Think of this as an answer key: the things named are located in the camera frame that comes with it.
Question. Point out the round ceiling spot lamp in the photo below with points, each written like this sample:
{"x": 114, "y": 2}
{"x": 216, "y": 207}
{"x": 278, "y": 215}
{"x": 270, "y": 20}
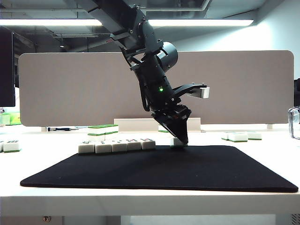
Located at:
{"x": 62, "y": 46}

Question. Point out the brown under-desk panel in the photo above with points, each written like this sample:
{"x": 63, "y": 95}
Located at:
{"x": 23, "y": 221}

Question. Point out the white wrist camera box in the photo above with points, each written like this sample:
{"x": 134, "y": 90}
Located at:
{"x": 205, "y": 92}

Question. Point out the bird print mahjong tile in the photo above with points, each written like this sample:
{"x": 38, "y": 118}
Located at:
{"x": 86, "y": 148}

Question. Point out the black computer monitor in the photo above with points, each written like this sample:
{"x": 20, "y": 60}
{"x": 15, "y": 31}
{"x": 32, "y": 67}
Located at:
{"x": 7, "y": 70}

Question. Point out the beige desk divider panel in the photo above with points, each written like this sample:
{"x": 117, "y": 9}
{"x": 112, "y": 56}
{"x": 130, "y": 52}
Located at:
{"x": 234, "y": 89}

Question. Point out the white divider foot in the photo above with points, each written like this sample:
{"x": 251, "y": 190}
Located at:
{"x": 270, "y": 126}
{"x": 44, "y": 129}

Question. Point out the white green carton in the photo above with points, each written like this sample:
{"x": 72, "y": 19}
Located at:
{"x": 4, "y": 120}

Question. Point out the dark bamboo print mahjong tile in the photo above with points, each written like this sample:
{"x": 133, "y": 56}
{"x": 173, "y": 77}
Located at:
{"x": 225, "y": 136}
{"x": 237, "y": 137}

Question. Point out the round metal bolt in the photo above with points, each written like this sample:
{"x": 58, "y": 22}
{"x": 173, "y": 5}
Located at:
{"x": 46, "y": 219}

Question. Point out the black curved camera bracket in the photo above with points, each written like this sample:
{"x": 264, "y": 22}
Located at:
{"x": 187, "y": 87}

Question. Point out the white green-backed mahjong tile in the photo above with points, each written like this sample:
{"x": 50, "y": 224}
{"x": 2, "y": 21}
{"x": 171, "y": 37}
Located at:
{"x": 148, "y": 144}
{"x": 103, "y": 148}
{"x": 11, "y": 146}
{"x": 161, "y": 135}
{"x": 96, "y": 130}
{"x": 1, "y": 146}
{"x": 95, "y": 138}
{"x": 112, "y": 136}
{"x": 112, "y": 129}

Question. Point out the clear faceted plastic mug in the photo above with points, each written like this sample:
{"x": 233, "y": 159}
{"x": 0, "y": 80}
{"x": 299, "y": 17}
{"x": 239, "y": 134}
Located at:
{"x": 294, "y": 131}

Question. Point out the bamboo mahjong tile red mark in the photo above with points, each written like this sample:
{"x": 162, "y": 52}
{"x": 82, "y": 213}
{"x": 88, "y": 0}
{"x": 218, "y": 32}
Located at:
{"x": 255, "y": 136}

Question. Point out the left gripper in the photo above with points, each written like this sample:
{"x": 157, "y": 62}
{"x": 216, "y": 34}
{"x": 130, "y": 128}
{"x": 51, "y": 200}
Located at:
{"x": 173, "y": 112}

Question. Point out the five bamboo mahjong tile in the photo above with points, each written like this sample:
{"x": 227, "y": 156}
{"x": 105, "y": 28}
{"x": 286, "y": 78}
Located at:
{"x": 134, "y": 145}
{"x": 175, "y": 142}

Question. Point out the grey vented box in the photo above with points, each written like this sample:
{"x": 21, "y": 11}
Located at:
{"x": 295, "y": 220}

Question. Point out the green bamboo print mahjong tile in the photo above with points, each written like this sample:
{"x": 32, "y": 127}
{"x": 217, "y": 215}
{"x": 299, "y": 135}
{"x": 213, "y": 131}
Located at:
{"x": 119, "y": 147}

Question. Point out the red hanging sign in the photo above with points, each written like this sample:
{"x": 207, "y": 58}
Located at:
{"x": 107, "y": 41}

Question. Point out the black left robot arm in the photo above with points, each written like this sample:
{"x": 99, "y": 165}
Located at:
{"x": 152, "y": 75}

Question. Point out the black box-shaped object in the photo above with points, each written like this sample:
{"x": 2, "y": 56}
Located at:
{"x": 297, "y": 93}

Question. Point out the black rectangular desk mat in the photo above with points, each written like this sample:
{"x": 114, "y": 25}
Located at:
{"x": 140, "y": 175}

